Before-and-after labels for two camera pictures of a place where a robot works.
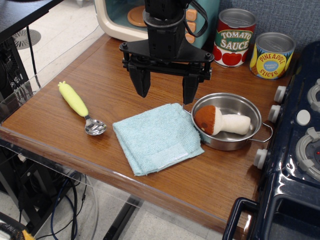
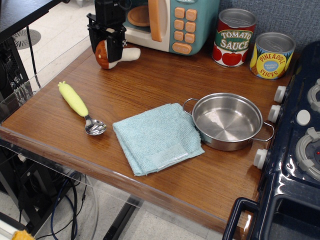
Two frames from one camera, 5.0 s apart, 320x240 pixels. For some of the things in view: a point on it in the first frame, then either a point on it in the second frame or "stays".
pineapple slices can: x=272 y=55 stays
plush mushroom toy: x=210 y=119 → x=130 y=54
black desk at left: x=16 y=15 stays
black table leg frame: x=119 y=224 stays
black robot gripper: x=166 y=49 → x=107 y=25
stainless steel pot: x=232 y=103 stays
